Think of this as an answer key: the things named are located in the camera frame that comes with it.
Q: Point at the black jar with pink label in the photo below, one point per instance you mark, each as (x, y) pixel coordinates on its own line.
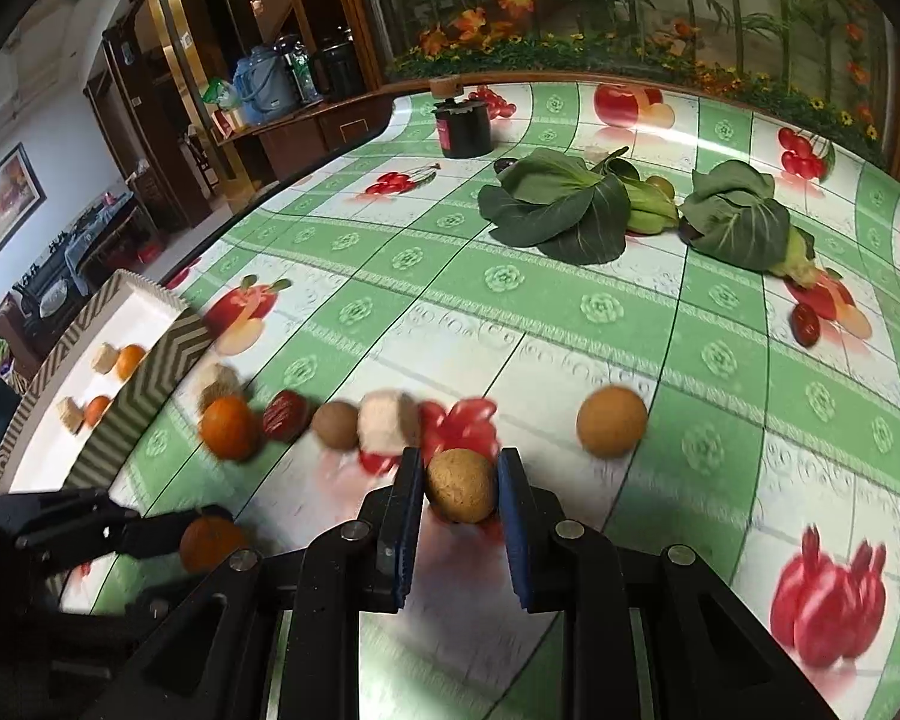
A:
(463, 126)

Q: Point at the tan longan fruit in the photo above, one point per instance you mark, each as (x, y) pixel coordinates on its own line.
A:
(461, 485)
(611, 421)

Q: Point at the beige sugarcane chunk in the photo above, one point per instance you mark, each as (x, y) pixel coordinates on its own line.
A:
(388, 422)
(105, 358)
(70, 414)
(214, 382)

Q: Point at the dark wooden cabinet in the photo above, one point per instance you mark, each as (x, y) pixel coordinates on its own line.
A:
(341, 125)

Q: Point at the small dark date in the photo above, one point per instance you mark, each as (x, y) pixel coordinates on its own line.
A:
(502, 163)

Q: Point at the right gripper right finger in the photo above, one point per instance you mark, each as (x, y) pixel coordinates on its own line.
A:
(645, 635)

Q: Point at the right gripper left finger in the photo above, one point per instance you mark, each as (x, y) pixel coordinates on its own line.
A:
(279, 631)

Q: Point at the green fruit-print tablecloth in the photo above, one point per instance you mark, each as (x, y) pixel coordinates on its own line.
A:
(375, 271)

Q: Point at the red jujube date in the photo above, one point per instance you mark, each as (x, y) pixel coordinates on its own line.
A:
(804, 325)
(285, 416)

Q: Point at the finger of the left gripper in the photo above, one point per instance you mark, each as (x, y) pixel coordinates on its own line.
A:
(32, 519)
(144, 537)

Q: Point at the white tray with striped rim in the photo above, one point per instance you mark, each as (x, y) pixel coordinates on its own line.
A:
(37, 454)

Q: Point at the brown longan fruit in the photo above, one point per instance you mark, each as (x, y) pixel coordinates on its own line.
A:
(335, 425)

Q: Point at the framed wall painting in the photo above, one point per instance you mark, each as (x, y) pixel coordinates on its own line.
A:
(20, 191)

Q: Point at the orange tangerine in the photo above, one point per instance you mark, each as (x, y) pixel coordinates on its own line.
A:
(128, 360)
(208, 541)
(230, 429)
(95, 409)

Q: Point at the green leafy bok choy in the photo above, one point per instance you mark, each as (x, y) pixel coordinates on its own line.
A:
(575, 212)
(732, 216)

